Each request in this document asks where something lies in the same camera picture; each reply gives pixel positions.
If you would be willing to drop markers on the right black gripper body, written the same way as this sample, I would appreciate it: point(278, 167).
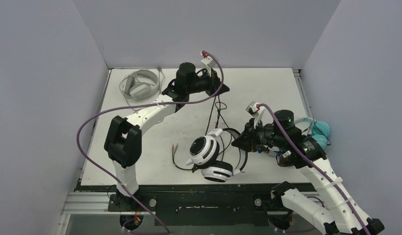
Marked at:
point(249, 135)

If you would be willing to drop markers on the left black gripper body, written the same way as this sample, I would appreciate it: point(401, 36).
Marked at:
point(206, 83)

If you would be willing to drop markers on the black and white headphones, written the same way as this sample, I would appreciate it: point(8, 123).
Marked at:
point(205, 150)

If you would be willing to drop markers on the teal cat-ear headphones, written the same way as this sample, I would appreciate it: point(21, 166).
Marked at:
point(317, 129)

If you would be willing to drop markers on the brown headphones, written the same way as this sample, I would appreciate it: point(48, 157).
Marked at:
point(276, 153)

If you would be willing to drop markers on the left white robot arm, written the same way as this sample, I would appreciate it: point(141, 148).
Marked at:
point(123, 143)

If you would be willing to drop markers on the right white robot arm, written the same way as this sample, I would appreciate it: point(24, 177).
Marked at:
point(340, 214)

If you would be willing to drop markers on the grey white headphones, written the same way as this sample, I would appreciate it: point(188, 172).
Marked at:
point(141, 84)

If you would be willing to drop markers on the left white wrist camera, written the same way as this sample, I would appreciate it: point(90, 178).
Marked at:
point(207, 62)

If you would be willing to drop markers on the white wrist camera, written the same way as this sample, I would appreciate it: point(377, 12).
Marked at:
point(207, 62)
point(255, 111)

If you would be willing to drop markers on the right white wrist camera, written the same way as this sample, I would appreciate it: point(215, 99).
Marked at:
point(255, 111)

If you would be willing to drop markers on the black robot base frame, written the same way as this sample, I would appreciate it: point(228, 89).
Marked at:
point(212, 205)

